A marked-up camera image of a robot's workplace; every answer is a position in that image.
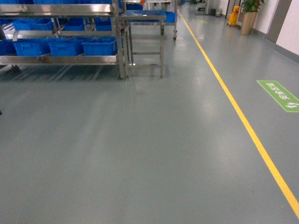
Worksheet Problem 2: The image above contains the gold planter with plant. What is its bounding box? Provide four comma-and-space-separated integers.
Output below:
240, 0, 265, 35

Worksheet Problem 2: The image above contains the blue bin with red bags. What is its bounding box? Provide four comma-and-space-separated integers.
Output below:
82, 37, 118, 56

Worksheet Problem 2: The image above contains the small stainless steel table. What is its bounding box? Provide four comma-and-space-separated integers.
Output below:
120, 10, 166, 78

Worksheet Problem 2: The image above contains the green floor sign sticker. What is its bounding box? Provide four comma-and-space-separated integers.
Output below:
257, 80, 299, 113

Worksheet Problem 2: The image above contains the yellow mop bucket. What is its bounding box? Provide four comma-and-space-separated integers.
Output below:
227, 6, 240, 26

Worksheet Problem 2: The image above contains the steel flow rack shelf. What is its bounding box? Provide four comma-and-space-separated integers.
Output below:
0, 0, 128, 79

